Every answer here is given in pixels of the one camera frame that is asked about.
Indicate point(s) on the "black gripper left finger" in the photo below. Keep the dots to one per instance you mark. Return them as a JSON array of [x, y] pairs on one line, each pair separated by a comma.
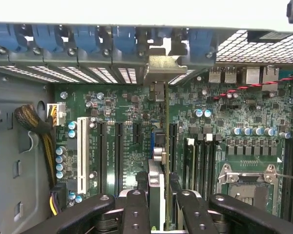
[[134, 214]]

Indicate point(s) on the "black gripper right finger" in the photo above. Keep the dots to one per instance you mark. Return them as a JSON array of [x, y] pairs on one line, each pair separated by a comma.
[[195, 214]]

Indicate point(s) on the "CPU socket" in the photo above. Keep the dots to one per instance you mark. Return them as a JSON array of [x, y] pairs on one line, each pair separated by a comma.
[[249, 192]]

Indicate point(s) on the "long black expansion slot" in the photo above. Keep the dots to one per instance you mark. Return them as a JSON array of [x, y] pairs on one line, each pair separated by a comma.
[[119, 158], [102, 158], [173, 146]]

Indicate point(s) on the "blue expansion slot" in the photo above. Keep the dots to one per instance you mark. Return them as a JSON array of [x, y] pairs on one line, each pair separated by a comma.
[[152, 143]]

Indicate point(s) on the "white expansion slot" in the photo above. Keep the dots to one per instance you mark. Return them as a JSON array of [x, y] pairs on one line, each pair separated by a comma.
[[83, 156]]

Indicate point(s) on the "short black expansion slot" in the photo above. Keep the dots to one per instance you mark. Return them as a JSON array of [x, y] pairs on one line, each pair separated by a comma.
[[137, 134]]

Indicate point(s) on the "thin socket locking lever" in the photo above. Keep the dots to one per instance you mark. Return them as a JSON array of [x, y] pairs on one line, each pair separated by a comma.
[[290, 176]]

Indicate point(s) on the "green motherboard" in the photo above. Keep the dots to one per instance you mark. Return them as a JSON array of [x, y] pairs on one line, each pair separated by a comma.
[[246, 109]]

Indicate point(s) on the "white power connector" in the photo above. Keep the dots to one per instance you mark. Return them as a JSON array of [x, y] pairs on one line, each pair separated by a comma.
[[59, 113]]

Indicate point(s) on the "grey and black PC case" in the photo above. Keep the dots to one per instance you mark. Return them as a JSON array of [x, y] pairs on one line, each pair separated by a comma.
[[14, 92]]

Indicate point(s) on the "blue slot clip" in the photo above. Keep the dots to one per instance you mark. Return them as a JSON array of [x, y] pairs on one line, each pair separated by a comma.
[[86, 39], [201, 41], [8, 36], [124, 39], [47, 37]]

